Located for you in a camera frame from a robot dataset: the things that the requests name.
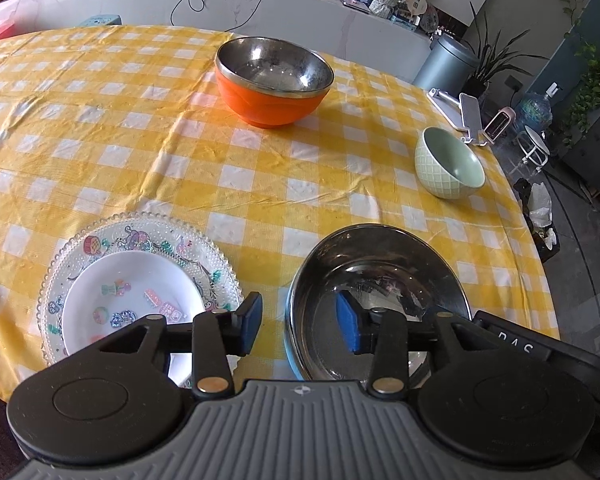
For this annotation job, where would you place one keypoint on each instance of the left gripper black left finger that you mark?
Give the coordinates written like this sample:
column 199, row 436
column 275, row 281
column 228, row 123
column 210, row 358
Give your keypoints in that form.
column 210, row 339

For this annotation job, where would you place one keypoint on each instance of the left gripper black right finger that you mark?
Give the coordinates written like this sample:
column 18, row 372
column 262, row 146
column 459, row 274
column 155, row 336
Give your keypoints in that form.
column 388, row 336

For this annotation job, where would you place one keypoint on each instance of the blue steel bowl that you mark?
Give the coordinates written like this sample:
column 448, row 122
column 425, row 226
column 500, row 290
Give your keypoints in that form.
column 382, row 267

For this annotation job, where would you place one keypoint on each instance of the green ceramic bowl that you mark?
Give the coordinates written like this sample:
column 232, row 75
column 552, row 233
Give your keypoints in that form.
column 447, row 167

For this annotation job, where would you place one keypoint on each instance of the orange steel bowl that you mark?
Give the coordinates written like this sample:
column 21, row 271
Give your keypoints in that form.
column 271, row 83

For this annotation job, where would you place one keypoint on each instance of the patterned glass plate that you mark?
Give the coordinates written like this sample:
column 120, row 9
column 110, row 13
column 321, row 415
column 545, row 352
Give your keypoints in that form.
column 173, row 239

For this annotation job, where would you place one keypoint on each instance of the white cartoon plate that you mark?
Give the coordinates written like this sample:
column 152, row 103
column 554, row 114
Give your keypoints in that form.
column 119, row 289

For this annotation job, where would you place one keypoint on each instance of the white round stool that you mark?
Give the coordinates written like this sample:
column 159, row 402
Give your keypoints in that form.
column 535, row 152

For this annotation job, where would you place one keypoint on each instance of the white tablet stand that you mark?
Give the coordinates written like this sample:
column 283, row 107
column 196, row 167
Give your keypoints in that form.
column 462, row 114

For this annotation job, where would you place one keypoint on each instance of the yellow checkered tablecloth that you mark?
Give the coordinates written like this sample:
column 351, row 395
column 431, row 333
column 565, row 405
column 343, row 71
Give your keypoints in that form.
column 96, row 121

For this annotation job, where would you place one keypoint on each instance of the pink space heater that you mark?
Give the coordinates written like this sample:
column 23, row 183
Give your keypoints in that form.
column 499, row 123

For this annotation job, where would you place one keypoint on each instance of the water jug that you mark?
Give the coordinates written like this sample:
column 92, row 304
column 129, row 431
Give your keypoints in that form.
column 534, row 110

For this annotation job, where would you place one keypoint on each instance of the grey metal trash can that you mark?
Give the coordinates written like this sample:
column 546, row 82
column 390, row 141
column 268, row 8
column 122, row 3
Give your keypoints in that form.
column 447, row 67

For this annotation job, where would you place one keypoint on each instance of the climbing green plant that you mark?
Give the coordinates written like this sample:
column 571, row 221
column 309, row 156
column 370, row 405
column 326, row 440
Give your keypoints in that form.
column 587, row 96

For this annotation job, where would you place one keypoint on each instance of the potted long-leaf plant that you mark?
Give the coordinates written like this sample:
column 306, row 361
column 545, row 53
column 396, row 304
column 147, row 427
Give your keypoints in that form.
column 493, row 57

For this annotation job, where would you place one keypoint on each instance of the white tv console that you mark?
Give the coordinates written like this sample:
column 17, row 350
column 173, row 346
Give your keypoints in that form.
column 325, row 26

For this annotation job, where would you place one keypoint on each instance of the small teal stool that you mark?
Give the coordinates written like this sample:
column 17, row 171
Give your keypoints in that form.
column 102, row 20

